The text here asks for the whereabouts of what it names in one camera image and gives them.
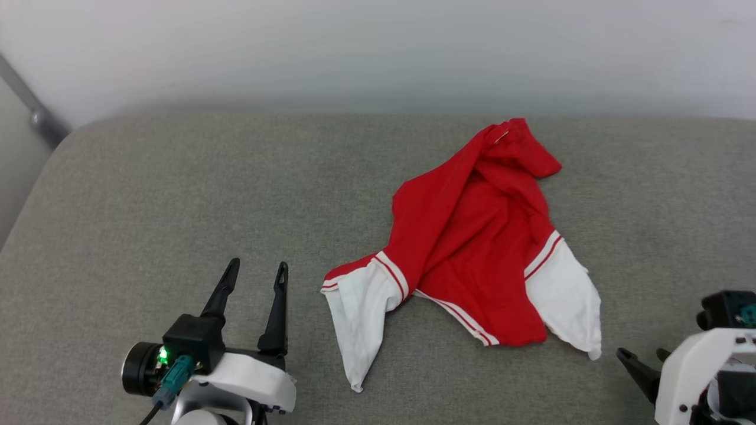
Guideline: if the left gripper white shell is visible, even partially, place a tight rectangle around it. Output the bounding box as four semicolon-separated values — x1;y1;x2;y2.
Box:
122;257;297;414

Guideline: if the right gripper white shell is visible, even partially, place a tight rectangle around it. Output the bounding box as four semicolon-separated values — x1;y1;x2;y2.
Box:
617;328;756;425

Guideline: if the red and white shirt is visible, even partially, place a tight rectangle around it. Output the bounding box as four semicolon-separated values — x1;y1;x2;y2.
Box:
321;117;602;393

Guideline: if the grey metal pole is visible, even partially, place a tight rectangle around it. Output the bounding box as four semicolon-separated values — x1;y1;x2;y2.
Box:
0;53;71;149

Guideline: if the left teal cable connector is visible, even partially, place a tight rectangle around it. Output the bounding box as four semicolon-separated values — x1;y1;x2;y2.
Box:
152;354;196;410

